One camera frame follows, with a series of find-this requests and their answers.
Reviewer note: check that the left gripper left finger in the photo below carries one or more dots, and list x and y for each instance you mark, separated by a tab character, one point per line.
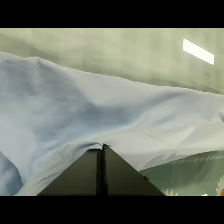
80	176

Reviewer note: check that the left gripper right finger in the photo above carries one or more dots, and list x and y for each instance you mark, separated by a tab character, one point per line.
123	176

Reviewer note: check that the light blue shirt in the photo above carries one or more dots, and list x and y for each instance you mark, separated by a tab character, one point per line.
100	110

